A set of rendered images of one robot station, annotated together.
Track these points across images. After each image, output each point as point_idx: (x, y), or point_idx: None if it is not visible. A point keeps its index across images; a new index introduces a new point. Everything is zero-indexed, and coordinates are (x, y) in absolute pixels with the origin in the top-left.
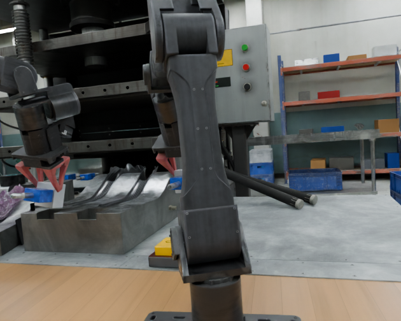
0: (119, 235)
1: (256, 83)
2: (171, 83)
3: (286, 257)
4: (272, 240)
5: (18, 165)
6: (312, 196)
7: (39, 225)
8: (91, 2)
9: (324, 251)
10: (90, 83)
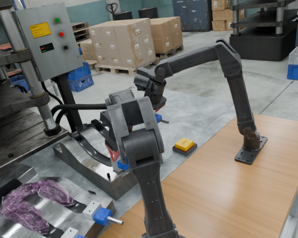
0: (161, 155)
1: (70, 44)
2: (235, 82)
3: (205, 125)
4: (184, 123)
5: (117, 153)
6: None
7: (123, 180)
8: None
9: (205, 117)
10: None
